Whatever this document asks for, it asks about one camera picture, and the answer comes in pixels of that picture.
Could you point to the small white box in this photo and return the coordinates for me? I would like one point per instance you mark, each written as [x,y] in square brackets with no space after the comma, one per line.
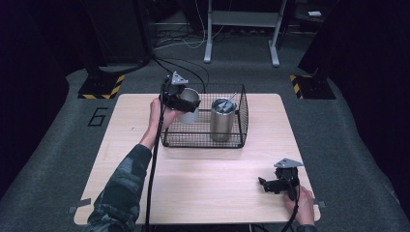
[314,13]

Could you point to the person's right hand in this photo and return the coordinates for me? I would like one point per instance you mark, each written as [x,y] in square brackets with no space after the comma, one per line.
[303,206]

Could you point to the black yellow striped base plate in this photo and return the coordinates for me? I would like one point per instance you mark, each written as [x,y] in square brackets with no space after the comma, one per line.
[314,88]
[96,88]

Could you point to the grey tape piece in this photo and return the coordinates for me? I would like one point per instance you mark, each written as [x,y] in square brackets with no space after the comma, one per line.
[321,204]
[82,204]

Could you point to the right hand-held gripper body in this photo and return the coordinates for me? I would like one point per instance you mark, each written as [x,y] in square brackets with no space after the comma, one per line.
[286,179]

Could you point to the silver metal mug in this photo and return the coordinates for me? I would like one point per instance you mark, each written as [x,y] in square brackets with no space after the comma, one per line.
[191,96]

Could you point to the black cabinet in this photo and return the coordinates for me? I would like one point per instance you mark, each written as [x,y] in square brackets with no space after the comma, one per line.
[122,32]

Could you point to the white metal desk frame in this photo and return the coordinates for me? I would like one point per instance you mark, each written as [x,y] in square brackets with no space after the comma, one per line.
[209,48]

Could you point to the steel tumbler with straw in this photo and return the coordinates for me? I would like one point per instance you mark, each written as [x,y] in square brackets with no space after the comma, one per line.
[222,124]

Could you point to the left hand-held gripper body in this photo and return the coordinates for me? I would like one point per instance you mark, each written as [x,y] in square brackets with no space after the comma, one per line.
[174,93]

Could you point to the person's left hand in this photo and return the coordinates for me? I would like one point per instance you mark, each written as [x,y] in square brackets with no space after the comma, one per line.
[162,117]

